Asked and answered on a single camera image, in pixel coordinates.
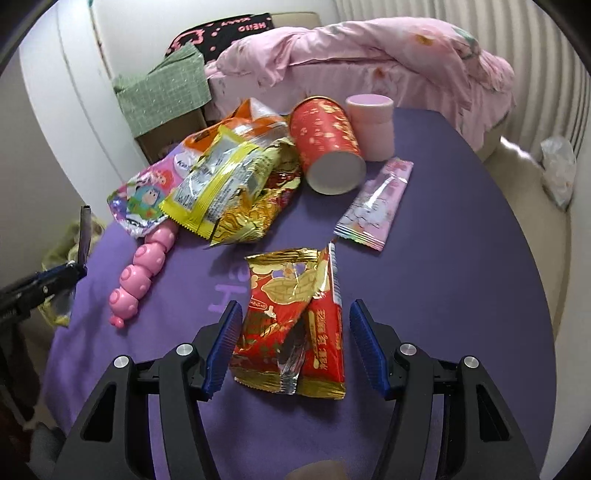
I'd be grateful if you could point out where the white plastic bag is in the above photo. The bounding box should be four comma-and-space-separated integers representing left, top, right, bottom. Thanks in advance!
539, 136, 579, 212

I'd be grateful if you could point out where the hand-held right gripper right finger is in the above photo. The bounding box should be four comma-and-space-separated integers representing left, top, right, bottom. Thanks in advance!
349, 300, 541, 480

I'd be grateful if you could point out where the wooden bedside table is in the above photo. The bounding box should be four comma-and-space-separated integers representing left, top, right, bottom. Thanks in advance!
134, 105, 209, 164

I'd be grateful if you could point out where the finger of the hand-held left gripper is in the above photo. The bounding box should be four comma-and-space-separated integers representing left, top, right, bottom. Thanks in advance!
17, 261, 88, 297
78, 205, 92, 275

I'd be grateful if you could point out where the red gold peanut snack packet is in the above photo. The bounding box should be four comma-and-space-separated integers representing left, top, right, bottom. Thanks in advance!
231, 248, 320, 394

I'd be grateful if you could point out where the pink caterpillar toy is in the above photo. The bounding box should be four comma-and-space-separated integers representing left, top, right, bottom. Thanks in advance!
106, 227, 177, 331

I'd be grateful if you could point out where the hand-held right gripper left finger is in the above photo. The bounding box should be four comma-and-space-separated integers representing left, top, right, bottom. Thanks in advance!
51, 300, 243, 480

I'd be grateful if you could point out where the olive snack packet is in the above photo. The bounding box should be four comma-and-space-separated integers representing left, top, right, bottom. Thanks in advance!
247, 141, 286, 195

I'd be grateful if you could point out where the purple mat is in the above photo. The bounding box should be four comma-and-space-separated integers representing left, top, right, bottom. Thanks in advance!
43, 108, 557, 480

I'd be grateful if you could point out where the pink cartoon tissue pack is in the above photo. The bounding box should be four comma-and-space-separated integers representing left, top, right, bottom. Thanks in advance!
106, 140, 206, 239

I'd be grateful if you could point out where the orange snack packet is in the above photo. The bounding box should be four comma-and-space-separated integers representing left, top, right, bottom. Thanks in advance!
184, 97, 291, 155

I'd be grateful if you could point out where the black pink printed pillow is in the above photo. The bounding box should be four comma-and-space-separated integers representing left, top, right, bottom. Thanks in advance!
165, 13, 274, 62

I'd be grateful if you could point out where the pink striped packet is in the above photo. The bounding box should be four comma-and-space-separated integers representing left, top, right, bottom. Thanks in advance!
334, 157, 414, 252

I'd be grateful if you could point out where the pink floral blanket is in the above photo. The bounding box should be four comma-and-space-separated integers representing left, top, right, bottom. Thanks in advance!
204, 17, 516, 136

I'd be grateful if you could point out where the green checked cloth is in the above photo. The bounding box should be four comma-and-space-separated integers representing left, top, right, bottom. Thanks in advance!
112, 43, 213, 139

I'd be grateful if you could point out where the yellow snack packet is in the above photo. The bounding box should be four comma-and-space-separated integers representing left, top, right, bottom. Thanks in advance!
165, 126, 266, 239

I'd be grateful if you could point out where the yellow plastic bag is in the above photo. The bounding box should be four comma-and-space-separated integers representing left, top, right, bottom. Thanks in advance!
41, 217, 108, 329

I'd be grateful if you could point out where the red paper cup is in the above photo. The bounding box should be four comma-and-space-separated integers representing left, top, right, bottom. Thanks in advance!
289, 95, 368, 195

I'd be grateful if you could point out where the pink cylindrical box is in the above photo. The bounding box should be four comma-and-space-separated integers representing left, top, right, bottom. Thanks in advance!
346, 93, 396, 162

